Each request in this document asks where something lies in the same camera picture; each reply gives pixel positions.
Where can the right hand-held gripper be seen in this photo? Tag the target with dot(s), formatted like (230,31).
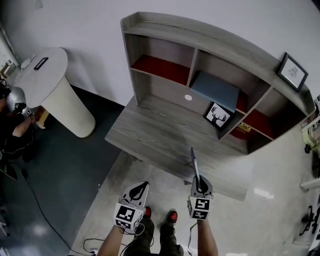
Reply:
(200,208)

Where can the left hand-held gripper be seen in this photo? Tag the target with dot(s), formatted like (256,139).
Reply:
(126,216)

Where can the light blue book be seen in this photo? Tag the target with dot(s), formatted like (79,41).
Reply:
(195,165)

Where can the grey-blue book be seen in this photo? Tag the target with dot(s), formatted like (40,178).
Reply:
(215,91)

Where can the grey wooden shelf desk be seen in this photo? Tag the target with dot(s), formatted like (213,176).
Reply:
(175,32)

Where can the person's left forearm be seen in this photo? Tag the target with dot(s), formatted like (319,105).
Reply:
(111,242)

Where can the person's right forearm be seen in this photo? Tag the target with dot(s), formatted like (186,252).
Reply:
(206,237)

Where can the person's left red shoe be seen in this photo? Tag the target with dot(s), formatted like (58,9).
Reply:
(148,212)

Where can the person's red shoe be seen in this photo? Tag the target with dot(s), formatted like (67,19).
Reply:
(148,212)
(173,217)

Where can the person's right red shoe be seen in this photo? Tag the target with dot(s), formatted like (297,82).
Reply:
(173,217)

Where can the person's left leg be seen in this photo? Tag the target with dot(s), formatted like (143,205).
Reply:
(142,240)

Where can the person's leg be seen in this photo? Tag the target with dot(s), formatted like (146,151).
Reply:
(171,240)
(142,240)

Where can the person's right leg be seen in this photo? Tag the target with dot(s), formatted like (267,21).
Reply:
(171,240)

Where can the red box with gold emblem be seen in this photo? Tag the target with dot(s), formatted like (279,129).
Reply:
(241,132)

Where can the black framed deer picture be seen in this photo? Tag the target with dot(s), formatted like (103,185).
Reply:
(218,116)

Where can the small black round object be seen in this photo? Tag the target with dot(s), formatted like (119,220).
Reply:
(308,149)

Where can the black office chair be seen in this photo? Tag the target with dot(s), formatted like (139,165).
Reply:
(311,222)

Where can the pale storage crate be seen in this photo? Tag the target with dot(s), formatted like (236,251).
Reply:
(311,132)

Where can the small wooden box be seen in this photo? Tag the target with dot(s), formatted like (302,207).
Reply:
(43,115)

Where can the black framed bird picture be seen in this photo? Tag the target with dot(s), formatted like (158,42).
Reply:
(292,72)

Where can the silver dome object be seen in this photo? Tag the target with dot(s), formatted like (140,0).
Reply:
(16,96)

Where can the small white object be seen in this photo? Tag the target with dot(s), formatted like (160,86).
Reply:
(27,64)

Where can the white round pedestal table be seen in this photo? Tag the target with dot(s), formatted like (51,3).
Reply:
(47,75)

